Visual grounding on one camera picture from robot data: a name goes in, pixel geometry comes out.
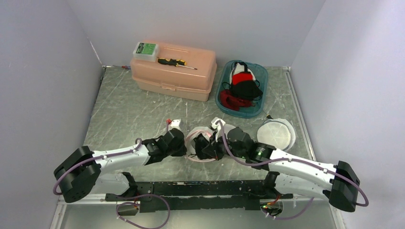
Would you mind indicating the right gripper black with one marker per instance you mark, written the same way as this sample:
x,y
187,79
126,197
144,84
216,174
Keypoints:
x,y
213,148

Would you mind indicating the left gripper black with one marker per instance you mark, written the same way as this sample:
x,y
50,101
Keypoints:
x,y
181,152

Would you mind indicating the black bra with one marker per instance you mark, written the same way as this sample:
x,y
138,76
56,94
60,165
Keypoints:
x,y
247,90
201,150

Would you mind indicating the white mesh laundry bag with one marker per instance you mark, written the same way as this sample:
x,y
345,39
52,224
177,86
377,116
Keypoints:
x,y
279,133

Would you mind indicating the bright red bra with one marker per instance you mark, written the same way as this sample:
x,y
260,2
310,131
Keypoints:
x,y
241,77

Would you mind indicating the pink-trimmed mesh laundry bag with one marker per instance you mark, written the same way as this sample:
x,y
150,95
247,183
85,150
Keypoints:
x,y
191,136

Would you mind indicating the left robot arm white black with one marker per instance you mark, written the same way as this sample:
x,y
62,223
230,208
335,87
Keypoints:
x,y
87,172

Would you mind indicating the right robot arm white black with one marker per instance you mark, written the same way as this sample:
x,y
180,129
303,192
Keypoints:
x,y
337,184

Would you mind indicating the dark red bra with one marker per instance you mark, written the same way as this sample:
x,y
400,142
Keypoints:
x,y
231,102

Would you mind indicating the white black-trimmed bra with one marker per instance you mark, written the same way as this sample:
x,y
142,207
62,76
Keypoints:
x,y
240,67

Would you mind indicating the pink plastic toolbox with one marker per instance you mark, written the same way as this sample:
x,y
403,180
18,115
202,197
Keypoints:
x,y
177,81

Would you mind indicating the black yellow screwdriver on toolbox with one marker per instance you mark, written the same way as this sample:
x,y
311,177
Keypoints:
x,y
174,62

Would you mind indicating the teal plastic bin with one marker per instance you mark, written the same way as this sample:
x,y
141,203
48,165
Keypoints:
x,y
261,75

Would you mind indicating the clear green-label screw box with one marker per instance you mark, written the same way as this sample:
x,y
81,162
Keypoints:
x,y
145,51

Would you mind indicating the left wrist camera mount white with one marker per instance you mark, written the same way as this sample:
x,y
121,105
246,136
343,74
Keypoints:
x,y
174,124

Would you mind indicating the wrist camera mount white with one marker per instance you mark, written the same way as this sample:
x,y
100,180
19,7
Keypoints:
x,y
174,124
217,124

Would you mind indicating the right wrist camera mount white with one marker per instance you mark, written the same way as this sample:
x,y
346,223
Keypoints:
x,y
217,124

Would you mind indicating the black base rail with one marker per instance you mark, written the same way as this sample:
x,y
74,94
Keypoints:
x,y
195,195

